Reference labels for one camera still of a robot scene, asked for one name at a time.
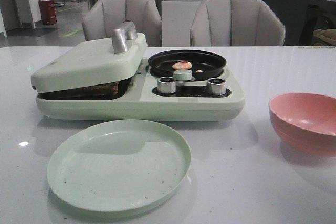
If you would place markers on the grey upholstered chair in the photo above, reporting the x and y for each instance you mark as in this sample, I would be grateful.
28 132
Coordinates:
236 23
106 15

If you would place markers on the white cabinet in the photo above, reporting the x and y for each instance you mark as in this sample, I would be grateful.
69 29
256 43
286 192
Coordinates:
177 18

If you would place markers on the pink bowl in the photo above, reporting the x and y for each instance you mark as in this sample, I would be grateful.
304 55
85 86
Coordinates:
306 121

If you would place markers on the left silver control knob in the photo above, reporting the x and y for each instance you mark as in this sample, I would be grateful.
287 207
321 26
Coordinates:
166 85

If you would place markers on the silver control knob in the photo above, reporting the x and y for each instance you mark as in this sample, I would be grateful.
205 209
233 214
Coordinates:
216 86
166 85

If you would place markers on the right silver control knob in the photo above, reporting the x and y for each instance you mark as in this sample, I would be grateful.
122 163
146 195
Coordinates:
216 86

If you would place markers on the mint green sandwich maker lid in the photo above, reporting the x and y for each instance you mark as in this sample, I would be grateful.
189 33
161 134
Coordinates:
90 63

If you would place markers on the left grey upholstered chair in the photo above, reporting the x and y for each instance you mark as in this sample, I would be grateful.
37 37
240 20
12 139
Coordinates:
106 15

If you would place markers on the bread slice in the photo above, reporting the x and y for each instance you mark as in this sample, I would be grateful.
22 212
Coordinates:
98 91

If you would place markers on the mint green breakfast maker base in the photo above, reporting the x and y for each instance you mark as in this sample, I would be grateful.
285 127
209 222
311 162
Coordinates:
140 102

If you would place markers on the black round frying pan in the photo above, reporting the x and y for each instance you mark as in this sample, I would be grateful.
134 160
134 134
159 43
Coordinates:
202 64

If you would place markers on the mint green round plate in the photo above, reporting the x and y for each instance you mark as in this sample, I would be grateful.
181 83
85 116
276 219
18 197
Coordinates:
123 167

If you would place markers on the beige cushion at right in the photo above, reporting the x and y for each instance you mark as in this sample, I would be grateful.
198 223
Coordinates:
327 36

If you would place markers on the right grey upholstered chair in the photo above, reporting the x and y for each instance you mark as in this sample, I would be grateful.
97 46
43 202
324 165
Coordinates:
236 23

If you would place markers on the red trash bin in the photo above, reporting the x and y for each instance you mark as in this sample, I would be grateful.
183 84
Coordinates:
47 12

